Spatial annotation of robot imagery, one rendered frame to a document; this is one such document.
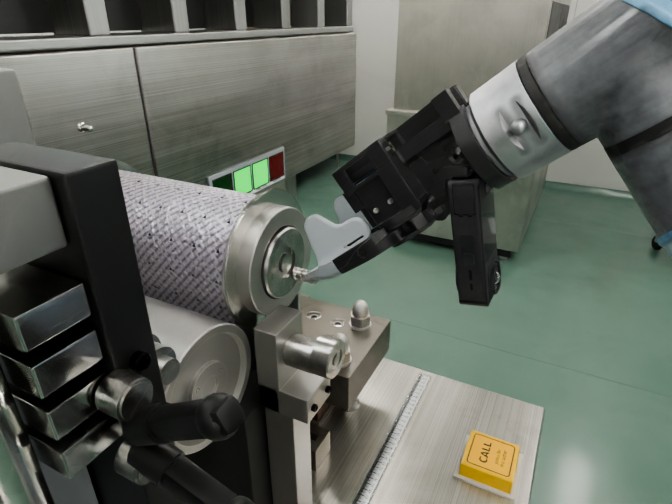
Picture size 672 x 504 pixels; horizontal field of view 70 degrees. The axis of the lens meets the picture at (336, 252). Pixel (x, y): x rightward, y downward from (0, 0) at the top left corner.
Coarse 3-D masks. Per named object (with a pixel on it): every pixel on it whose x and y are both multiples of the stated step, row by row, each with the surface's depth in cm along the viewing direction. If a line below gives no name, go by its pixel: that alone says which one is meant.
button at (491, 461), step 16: (480, 432) 71; (480, 448) 68; (496, 448) 68; (512, 448) 68; (464, 464) 66; (480, 464) 66; (496, 464) 66; (512, 464) 66; (480, 480) 66; (496, 480) 64; (512, 480) 64
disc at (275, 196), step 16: (272, 192) 48; (288, 192) 51; (256, 208) 46; (240, 224) 44; (240, 240) 45; (224, 256) 44; (224, 272) 44; (224, 288) 44; (240, 304) 47; (240, 320) 47; (256, 320) 50
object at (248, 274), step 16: (272, 208) 47; (288, 208) 48; (256, 224) 46; (272, 224) 46; (288, 224) 49; (256, 240) 45; (304, 240) 53; (240, 256) 45; (256, 256) 45; (304, 256) 53; (240, 272) 45; (256, 272) 45; (240, 288) 46; (256, 288) 46; (256, 304) 47; (272, 304) 49; (288, 304) 52
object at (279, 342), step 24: (288, 312) 49; (264, 336) 46; (288, 336) 48; (264, 360) 48; (288, 360) 47; (264, 384) 49; (288, 384) 49; (312, 384) 49; (288, 408) 49; (312, 408) 48; (288, 432) 52; (288, 456) 54; (288, 480) 56
